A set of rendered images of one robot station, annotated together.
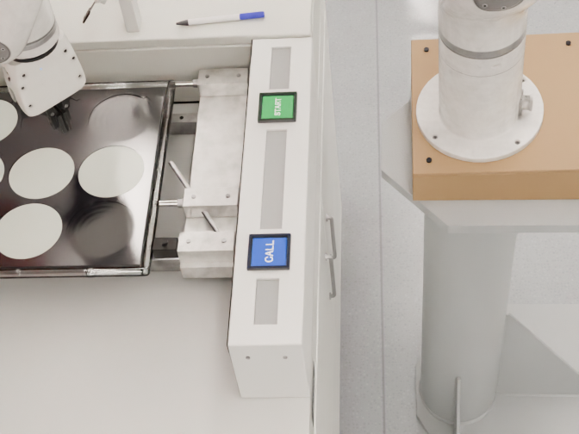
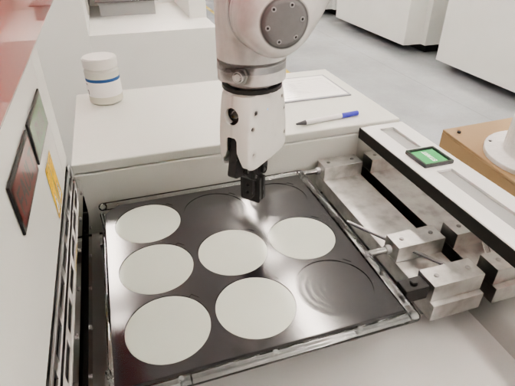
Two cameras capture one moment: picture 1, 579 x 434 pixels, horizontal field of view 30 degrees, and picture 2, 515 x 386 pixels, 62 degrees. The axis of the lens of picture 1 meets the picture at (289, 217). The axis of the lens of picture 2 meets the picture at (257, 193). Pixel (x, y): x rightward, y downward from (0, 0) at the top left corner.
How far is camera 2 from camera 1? 1.17 m
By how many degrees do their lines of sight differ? 27
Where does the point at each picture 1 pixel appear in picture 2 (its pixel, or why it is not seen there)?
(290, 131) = (457, 168)
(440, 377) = not seen: outside the picture
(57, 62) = (277, 106)
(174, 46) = (299, 142)
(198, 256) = (451, 289)
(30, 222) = (253, 297)
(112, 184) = (312, 246)
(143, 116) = (296, 194)
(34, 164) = (221, 245)
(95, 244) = (339, 302)
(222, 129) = (362, 196)
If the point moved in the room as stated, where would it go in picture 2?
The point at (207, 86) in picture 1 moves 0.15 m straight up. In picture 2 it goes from (332, 168) to (340, 92)
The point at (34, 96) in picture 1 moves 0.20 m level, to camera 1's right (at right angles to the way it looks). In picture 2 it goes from (257, 143) to (384, 115)
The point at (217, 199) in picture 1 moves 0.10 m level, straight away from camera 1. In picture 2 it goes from (424, 237) to (375, 204)
